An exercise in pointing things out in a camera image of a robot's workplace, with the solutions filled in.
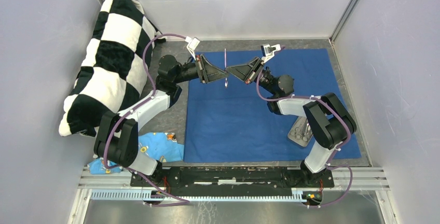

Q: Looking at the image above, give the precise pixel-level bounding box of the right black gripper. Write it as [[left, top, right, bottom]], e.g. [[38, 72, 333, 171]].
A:
[[225, 57, 277, 95]]

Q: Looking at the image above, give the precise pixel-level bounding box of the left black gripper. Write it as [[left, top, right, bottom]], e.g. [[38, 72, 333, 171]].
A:
[[174, 54, 229, 85]]

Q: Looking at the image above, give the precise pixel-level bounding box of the steel ring-handled hemostat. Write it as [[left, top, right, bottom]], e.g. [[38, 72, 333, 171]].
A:
[[224, 48, 228, 89]]

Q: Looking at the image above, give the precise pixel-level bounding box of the blue surgical drape cloth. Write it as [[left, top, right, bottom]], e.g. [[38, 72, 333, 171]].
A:
[[184, 49, 341, 163]]

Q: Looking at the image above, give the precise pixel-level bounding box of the metal instrument tray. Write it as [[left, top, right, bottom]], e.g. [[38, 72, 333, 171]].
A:
[[287, 117, 313, 147]]

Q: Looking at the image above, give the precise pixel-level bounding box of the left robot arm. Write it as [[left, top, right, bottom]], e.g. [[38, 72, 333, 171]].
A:
[[93, 54, 228, 187]]

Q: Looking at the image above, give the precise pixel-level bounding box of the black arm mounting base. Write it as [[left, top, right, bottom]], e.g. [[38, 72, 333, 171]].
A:
[[148, 166, 335, 197]]

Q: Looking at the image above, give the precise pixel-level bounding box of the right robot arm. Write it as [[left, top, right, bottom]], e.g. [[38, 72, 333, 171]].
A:
[[226, 58, 357, 187]]

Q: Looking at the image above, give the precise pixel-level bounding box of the light blue patterned cloth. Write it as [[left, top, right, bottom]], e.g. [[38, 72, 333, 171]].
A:
[[87, 132, 184, 175]]

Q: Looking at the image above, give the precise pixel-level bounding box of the black white checkered pillow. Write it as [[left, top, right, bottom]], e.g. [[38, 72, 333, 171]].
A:
[[59, 0, 166, 137]]

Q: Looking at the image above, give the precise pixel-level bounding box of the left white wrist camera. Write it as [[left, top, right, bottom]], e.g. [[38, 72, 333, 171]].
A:
[[185, 36, 200, 61]]

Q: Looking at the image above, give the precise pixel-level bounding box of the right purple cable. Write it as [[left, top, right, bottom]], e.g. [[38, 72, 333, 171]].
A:
[[256, 45, 354, 208]]

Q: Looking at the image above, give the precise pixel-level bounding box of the purple cable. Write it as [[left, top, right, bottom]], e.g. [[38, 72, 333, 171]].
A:
[[256, 45, 354, 208], [102, 33, 191, 206]]

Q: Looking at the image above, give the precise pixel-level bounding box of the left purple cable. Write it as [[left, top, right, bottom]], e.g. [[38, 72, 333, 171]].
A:
[[102, 33, 191, 206]]

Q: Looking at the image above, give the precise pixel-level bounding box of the white slotted cable duct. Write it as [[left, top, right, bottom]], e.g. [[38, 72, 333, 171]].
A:
[[91, 189, 306, 203]]

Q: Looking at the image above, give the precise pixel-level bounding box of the aluminium frame rail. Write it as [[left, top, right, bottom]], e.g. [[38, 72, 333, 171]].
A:
[[77, 167, 390, 191]]

